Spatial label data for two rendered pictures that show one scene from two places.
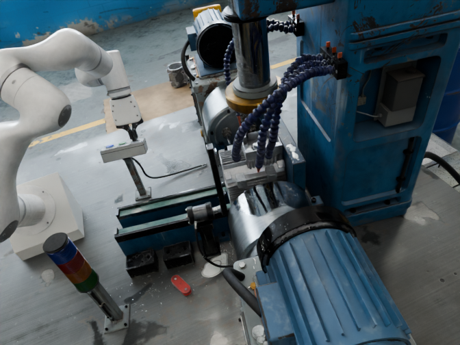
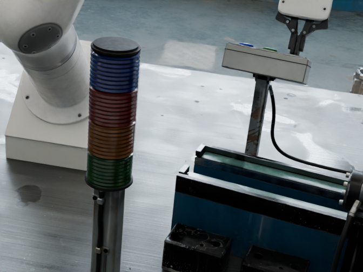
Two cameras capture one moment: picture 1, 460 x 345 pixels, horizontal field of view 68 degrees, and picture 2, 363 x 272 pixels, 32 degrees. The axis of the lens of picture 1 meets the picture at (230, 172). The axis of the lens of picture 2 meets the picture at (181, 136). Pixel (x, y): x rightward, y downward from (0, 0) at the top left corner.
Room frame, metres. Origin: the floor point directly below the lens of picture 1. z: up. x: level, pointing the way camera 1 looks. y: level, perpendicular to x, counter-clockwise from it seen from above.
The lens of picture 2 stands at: (-0.10, 0.10, 1.45)
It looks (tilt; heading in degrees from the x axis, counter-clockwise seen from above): 26 degrees down; 21
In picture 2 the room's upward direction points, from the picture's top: 6 degrees clockwise
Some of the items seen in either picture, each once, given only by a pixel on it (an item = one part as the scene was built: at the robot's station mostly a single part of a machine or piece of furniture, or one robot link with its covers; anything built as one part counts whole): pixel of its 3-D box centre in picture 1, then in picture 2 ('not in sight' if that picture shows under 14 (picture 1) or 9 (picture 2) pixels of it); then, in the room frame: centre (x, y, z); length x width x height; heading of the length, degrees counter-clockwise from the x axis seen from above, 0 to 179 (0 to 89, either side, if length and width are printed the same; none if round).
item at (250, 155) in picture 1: (261, 148); not in sight; (0.88, -0.12, 1.11); 0.12 x 0.11 x 0.07; 93
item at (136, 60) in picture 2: (60, 248); (114, 67); (0.55, 0.44, 1.19); 0.06 x 0.06 x 0.04
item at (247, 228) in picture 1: (279, 242); not in sight; (0.55, -0.10, 1.04); 0.41 x 0.25 x 0.25; 4
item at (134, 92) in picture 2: (69, 259); (113, 101); (0.55, 0.44, 1.14); 0.06 x 0.06 x 0.04
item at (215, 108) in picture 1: (232, 113); not in sight; (1.24, -0.06, 1.04); 0.37 x 0.25 x 0.25; 4
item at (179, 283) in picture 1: (181, 285); not in sight; (0.62, 0.23, 0.81); 0.09 x 0.03 x 0.02; 38
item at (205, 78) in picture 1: (224, 96); not in sight; (1.48, -0.04, 0.99); 0.35 x 0.31 x 0.37; 4
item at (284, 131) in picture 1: (295, 170); not in sight; (0.89, -0.23, 0.97); 0.30 x 0.11 x 0.34; 4
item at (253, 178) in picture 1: (252, 171); not in sight; (0.88, -0.08, 1.02); 0.20 x 0.19 x 0.19; 93
